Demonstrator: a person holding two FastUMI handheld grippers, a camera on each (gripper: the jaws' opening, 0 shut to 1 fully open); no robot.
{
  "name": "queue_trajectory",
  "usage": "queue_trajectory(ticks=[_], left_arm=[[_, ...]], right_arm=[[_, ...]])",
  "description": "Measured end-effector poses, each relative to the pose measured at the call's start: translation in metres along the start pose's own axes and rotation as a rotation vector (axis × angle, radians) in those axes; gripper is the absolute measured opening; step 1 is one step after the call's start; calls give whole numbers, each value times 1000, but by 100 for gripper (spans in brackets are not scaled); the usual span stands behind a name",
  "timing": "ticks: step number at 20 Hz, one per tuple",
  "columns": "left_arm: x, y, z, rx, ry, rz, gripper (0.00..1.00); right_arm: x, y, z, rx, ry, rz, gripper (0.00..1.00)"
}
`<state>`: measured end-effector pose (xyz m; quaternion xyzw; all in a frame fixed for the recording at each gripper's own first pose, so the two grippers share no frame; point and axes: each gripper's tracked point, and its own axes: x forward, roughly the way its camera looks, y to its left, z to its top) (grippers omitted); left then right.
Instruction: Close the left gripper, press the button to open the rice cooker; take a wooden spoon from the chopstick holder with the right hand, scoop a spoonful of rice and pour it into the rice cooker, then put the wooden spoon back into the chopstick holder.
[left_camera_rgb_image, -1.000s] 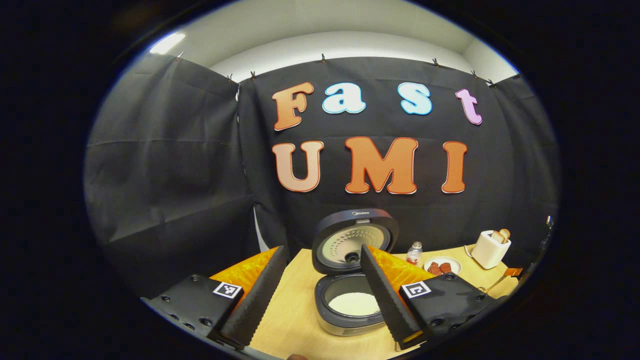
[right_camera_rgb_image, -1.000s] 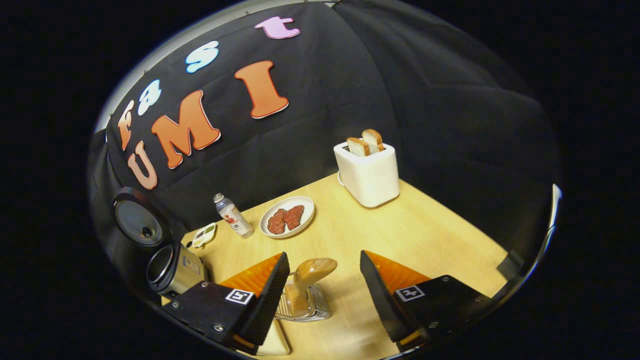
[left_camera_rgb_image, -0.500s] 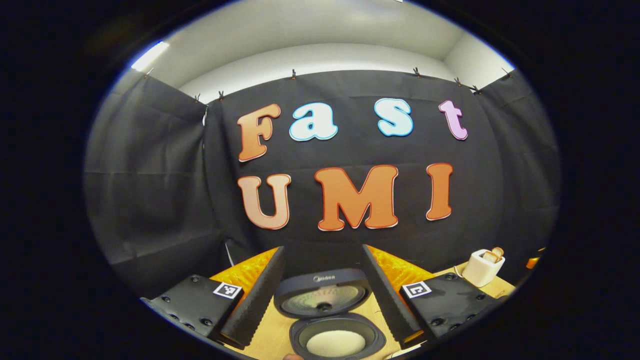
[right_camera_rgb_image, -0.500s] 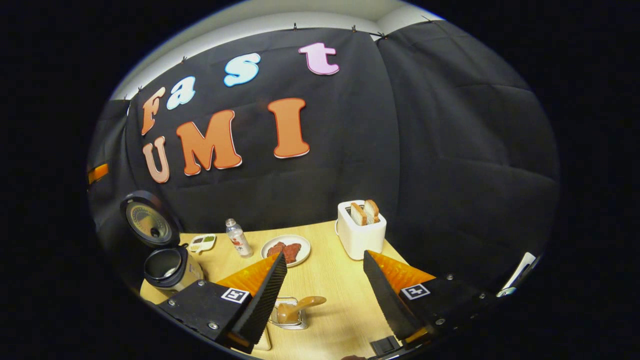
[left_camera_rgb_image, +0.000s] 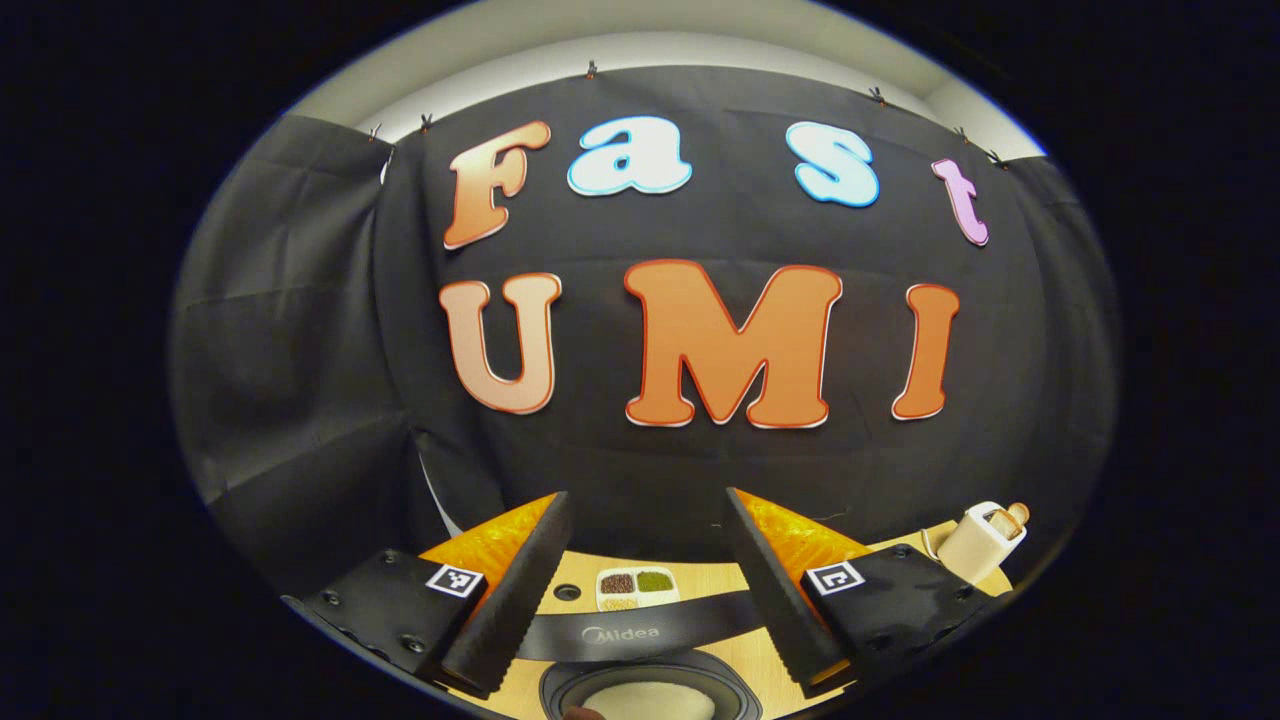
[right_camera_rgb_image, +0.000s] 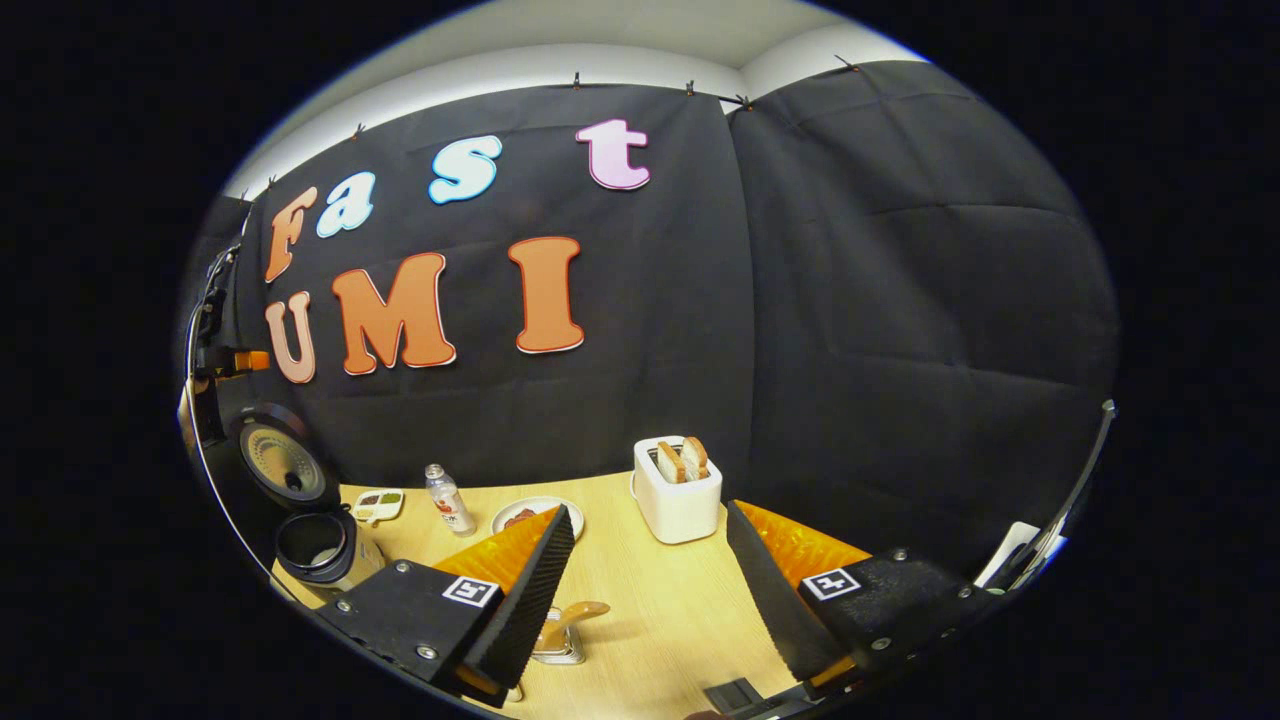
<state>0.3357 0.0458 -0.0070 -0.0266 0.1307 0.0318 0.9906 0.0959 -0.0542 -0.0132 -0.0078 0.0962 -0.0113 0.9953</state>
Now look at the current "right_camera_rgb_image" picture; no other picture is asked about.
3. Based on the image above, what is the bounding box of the metal wire chopstick holder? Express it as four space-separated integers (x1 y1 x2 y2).
530 608 587 666

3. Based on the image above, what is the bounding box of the white toaster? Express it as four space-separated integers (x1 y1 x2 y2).
630 436 723 545

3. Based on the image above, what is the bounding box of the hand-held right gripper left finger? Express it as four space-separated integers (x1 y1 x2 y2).
310 505 576 706

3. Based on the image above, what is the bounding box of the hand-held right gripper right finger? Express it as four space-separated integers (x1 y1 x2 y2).
725 500 1001 691

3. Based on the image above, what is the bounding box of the black backdrop cloth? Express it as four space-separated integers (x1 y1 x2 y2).
185 60 1119 576

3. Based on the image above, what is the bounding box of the white divided dish of beans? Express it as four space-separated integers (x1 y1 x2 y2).
352 488 405 525

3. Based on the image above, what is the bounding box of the small clear drink bottle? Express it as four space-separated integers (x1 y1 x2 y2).
424 464 477 538

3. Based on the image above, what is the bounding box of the black rice cooker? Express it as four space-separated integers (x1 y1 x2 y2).
228 403 386 601

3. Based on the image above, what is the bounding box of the white plate with meat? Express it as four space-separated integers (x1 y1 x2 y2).
491 496 586 541

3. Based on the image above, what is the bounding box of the wooden spoon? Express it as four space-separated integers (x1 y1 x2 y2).
540 601 611 651

